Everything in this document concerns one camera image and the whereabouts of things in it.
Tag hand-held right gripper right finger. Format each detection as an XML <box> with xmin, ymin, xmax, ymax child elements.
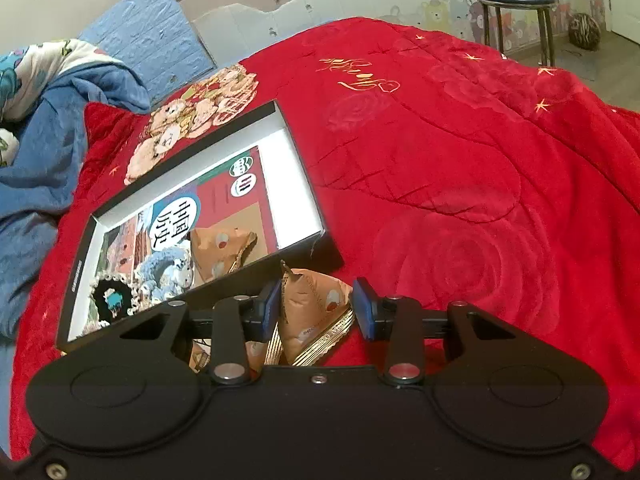
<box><xmin>352</xmin><ymin>277</ymin><xmax>522</xmax><ymax>389</ymax></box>

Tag blue quilt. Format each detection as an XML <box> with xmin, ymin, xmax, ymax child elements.
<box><xmin>0</xmin><ymin>62</ymin><xmax>152</xmax><ymax>341</ymax></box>

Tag black cardboard box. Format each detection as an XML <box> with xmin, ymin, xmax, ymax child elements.
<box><xmin>56</xmin><ymin>100</ymin><xmax>346</xmax><ymax>357</ymax></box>

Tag red bear printed blanket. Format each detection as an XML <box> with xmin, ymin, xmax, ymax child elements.
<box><xmin>10</xmin><ymin>17</ymin><xmax>640</xmax><ymax>473</ymax></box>

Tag black crochet scrunchie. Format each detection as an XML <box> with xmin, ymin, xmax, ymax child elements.
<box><xmin>91</xmin><ymin>269</ymin><xmax>147</xmax><ymax>322</ymax></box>

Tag blue brick foam wall panel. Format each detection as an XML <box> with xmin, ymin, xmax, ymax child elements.
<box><xmin>79</xmin><ymin>0</ymin><xmax>217</xmax><ymax>112</ymax></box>

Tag striped ball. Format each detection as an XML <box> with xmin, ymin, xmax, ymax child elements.
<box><xmin>569</xmin><ymin>12</ymin><xmax>602</xmax><ymax>52</ymax></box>

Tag blue crochet scrunchie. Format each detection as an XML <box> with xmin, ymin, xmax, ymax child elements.
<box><xmin>134</xmin><ymin>247</ymin><xmax>197</xmax><ymax>303</ymax></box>

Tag white cartoon printed cloth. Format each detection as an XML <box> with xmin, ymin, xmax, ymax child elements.
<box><xmin>0</xmin><ymin>37</ymin><xmax>123</xmax><ymax>166</ymax></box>

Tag printed picture book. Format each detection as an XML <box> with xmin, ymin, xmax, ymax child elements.
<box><xmin>67</xmin><ymin>145</ymin><xmax>281</xmax><ymax>341</ymax></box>

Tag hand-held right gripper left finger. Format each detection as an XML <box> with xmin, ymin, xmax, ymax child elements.
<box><xmin>117</xmin><ymin>279</ymin><xmax>283</xmax><ymax>389</ymax></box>

